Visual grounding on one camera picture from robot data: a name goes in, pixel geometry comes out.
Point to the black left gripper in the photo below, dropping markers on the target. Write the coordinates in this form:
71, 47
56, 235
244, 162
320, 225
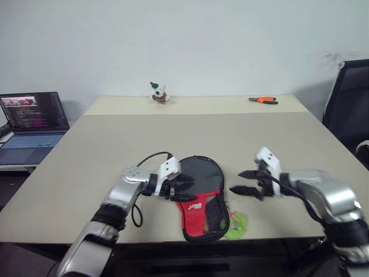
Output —
172, 187

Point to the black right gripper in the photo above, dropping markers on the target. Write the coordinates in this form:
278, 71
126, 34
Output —
265, 184

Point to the red black paddle case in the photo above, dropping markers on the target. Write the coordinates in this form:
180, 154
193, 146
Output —
196, 216

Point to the green fuzzy charm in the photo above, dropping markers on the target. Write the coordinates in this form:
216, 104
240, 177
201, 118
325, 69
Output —
237, 228

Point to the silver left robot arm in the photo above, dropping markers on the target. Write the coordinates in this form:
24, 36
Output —
127, 190

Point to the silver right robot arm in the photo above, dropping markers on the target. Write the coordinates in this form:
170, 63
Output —
331, 196

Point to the orange black pliers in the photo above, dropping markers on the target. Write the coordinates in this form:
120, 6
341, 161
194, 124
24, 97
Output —
265, 100

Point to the white plush dog toy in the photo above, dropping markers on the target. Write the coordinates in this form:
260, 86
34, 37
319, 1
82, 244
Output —
158, 93

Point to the black office chair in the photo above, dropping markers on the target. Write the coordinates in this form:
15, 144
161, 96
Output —
348, 109

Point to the open grey laptop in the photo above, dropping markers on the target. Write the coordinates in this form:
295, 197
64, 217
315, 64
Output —
34, 112

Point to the white side table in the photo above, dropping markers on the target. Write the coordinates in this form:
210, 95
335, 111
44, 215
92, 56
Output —
14, 167

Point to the black oblong device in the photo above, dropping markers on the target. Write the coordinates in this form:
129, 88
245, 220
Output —
4, 130

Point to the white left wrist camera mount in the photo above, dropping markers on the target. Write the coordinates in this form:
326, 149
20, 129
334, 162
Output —
168, 170

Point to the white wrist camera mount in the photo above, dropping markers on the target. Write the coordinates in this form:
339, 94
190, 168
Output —
168, 170
271, 161

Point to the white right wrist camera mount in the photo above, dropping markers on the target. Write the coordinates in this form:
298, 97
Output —
271, 161

